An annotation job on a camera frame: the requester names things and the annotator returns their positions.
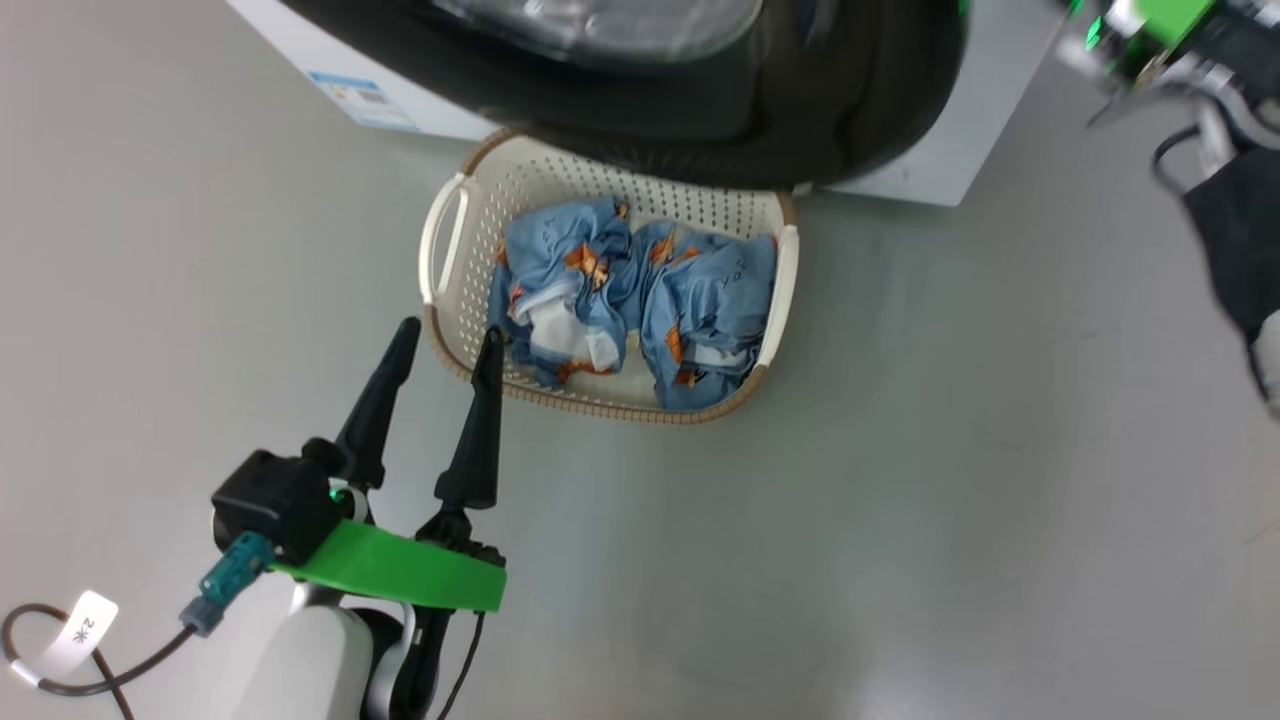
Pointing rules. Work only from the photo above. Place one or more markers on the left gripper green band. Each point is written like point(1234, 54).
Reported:
point(400, 570)

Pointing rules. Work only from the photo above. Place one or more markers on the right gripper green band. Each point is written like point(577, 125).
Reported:
point(1150, 30)

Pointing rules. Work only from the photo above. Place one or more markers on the black washing machine door glass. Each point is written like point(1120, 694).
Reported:
point(820, 90)

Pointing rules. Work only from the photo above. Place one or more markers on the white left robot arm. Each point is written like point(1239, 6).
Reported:
point(305, 660)

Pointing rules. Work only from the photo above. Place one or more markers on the cream perforated laundry basket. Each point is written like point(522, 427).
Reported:
point(470, 250)

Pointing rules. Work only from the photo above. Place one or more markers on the white washing machine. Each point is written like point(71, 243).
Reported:
point(940, 140)

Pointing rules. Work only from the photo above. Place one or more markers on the blue white energy label sticker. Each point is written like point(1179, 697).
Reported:
point(362, 100)

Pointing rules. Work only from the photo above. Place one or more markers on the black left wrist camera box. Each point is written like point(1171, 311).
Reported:
point(275, 500)

